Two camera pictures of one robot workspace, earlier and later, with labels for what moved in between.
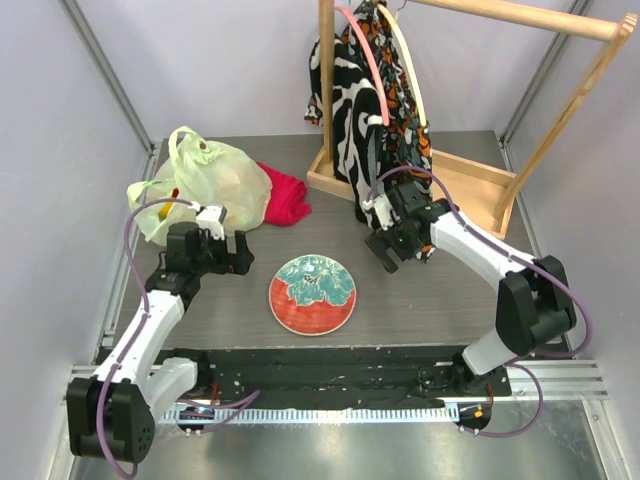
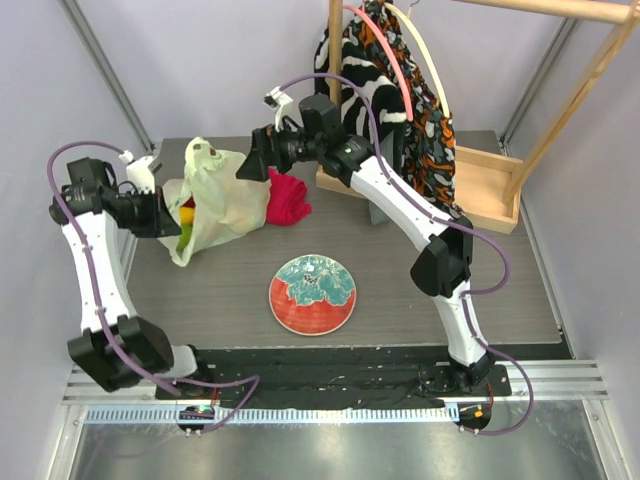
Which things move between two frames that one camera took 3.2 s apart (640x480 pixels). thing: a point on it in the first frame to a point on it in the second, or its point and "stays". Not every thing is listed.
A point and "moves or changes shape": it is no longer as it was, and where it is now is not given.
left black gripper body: x=214 y=258 to x=133 y=215
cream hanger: x=410 y=58 to x=414 y=30
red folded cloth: x=288 y=204 stays
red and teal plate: x=312 y=295 stays
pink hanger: x=377 y=77 to x=393 y=56
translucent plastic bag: x=206 y=173 moves or changes shape
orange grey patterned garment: x=406 y=143 to x=430 y=157
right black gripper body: x=386 y=248 to x=270 y=150
